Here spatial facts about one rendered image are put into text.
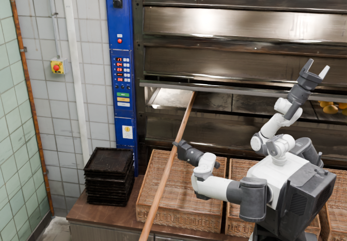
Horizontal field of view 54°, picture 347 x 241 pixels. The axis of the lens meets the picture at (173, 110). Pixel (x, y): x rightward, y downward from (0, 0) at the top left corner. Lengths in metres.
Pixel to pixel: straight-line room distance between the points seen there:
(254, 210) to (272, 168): 0.22
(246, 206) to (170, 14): 1.33
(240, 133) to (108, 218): 1.07
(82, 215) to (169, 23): 1.39
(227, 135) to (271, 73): 0.55
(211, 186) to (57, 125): 1.64
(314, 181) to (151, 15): 1.39
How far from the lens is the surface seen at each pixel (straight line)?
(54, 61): 2.48
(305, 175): 1.49
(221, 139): 2.45
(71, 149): 2.85
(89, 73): 2.47
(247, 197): 1.34
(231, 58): 2.23
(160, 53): 2.28
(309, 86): 1.70
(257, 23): 2.17
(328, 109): 2.59
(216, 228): 2.28
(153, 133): 2.50
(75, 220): 2.46
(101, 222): 2.39
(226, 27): 2.16
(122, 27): 2.26
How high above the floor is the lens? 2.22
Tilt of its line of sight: 26 degrees down
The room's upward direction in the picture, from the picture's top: 1 degrees clockwise
